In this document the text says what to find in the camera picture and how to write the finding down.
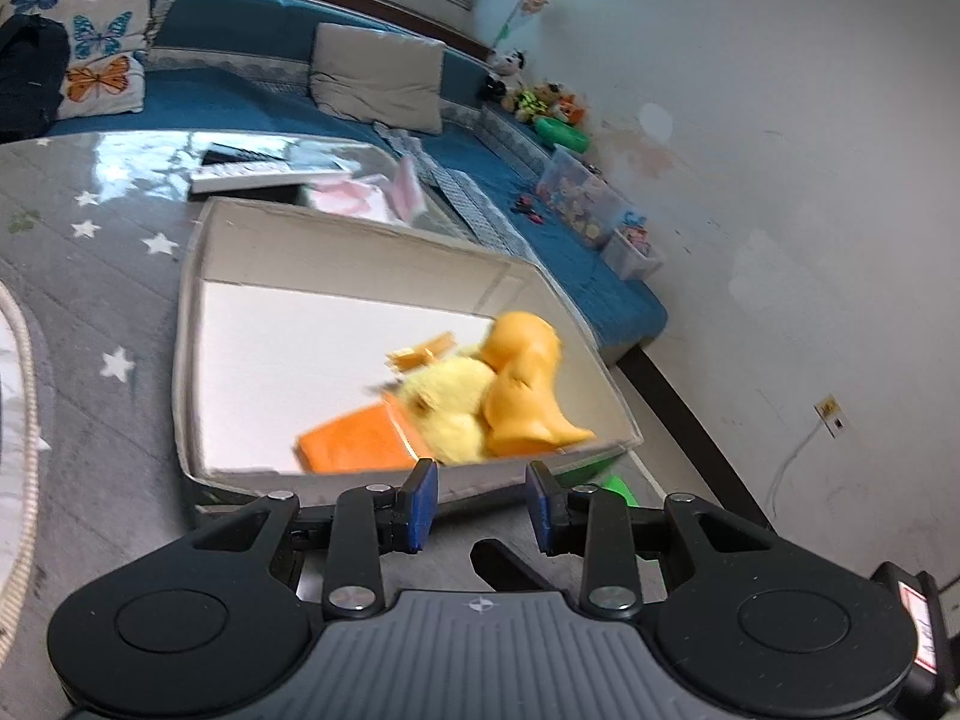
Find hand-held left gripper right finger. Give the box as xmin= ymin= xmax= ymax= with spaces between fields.
xmin=526 ymin=461 xmax=775 ymax=620

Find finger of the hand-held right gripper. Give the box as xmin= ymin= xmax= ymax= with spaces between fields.
xmin=470 ymin=538 xmax=554 ymax=595

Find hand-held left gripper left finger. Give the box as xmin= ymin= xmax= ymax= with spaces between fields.
xmin=191 ymin=459 xmax=440 ymax=620

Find green clay pack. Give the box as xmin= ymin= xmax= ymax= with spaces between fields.
xmin=559 ymin=457 xmax=640 ymax=512

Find orange clay pack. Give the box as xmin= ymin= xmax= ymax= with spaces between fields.
xmin=296 ymin=397 xmax=437 ymax=475

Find yellow plush chick orange feet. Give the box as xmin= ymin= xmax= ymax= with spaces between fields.
xmin=364 ymin=330 xmax=497 ymax=466

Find yellow plastic duck toy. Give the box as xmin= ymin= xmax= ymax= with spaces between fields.
xmin=478 ymin=311 xmax=599 ymax=460

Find grey cardboard box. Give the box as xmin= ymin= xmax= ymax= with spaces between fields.
xmin=172 ymin=196 xmax=646 ymax=520

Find small clear toy box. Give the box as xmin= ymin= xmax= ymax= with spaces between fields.
xmin=602 ymin=225 xmax=666 ymax=281

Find clear storage box with toys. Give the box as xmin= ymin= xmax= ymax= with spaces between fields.
xmin=535 ymin=146 xmax=647 ymax=250

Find pink plastic bag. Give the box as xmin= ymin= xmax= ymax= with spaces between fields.
xmin=304 ymin=156 xmax=428 ymax=224

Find grey star-print table mat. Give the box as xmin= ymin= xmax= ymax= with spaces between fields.
xmin=0 ymin=136 xmax=665 ymax=698

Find white remote control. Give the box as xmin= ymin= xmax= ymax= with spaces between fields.
xmin=189 ymin=159 xmax=316 ymax=196

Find green plastic bowl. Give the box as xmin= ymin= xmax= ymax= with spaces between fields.
xmin=535 ymin=118 xmax=592 ymax=152

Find black remote control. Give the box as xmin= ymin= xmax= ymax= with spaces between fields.
xmin=201 ymin=141 xmax=290 ymax=166

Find yellow-green striped plush toy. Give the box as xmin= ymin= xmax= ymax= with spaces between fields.
xmin=501 ymin=86 xmax=556 ymax=125

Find grey pillow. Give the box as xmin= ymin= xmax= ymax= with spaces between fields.
xmin=309 ymin=22 xmax=447 ymax=136

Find black and white cow plush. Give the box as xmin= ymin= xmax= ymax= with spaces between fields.
xmin=482 ymin=49 xmax=530 ymax=102

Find blue sofa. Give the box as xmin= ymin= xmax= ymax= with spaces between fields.
xmin=0 ymin=0 xmax=670 ymax=368

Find butterfly print pillow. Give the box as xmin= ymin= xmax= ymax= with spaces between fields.
xmin=7 ymin=0 xmax=181 ymax=117

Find black backpack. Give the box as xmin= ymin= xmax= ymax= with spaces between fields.
xmin=0 ymin=15 xmax=72 ymax=145

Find white wall cable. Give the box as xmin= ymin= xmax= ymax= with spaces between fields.
xmin=769 ymin=427 xmax=826 ymax=512

